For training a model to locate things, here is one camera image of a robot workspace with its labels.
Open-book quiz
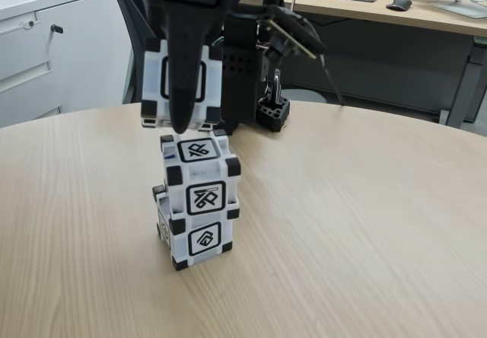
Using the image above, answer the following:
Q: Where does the white cube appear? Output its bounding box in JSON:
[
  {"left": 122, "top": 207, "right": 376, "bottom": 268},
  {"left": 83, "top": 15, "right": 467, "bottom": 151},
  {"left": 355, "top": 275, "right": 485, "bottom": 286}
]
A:
[
  {"left": 151, "top": 184, "right": 235, "bottom": 271},
  {"left": 159, "top": 128, "right": 243, "bottom": 224},
  {"left": 140, "top": 37, "right": 225, "bottom": 130}
]

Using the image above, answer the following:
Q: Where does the black mesh office chair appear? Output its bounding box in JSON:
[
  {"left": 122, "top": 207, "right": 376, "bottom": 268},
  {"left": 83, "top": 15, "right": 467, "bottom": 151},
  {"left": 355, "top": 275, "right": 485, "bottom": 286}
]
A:
[{"left": 102, "top": 0, "right": 168, "bottom": 105}]

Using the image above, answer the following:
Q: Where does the white drawer cabinet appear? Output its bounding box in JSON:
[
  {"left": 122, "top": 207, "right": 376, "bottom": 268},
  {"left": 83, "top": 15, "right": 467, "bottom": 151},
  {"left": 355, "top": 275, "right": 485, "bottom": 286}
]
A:
[{"left": 0, "top": 0, "right": 134, "bottom": 128}]

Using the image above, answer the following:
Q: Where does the grey round seat pad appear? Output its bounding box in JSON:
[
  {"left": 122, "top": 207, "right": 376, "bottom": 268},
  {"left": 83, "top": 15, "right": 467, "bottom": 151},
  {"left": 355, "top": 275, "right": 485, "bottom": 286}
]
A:
[{"left": 282, "top": 88, "right": 327, "bottom": 105}]

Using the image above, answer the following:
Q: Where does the white cube, diamond spiral symbol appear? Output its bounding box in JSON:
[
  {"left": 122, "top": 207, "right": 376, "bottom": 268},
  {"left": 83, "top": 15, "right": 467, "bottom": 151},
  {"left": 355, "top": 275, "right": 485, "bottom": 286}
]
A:
[{"left": 151, "top": 184, "right": 235, "bottom": 271}]

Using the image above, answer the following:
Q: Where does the wooden office desk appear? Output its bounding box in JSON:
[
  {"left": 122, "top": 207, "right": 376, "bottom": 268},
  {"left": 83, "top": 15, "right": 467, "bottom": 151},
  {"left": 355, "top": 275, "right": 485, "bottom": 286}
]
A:
[{"left": 239, "top": 0, "right": 487, "bottom": 129}]

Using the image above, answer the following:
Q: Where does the wrist camera board with mount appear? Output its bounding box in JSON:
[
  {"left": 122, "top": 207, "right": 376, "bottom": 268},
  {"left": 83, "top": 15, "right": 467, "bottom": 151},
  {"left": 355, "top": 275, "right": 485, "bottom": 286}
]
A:
[{"left": 258, "top": 5, "right": 329, "bottom": 63}]

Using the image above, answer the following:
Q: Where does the thin camera cable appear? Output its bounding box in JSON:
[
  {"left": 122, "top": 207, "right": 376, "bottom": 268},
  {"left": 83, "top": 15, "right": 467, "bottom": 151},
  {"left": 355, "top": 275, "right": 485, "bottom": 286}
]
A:
[{"left": 318, "top": 53, "right": 346, "bottom": 106}]

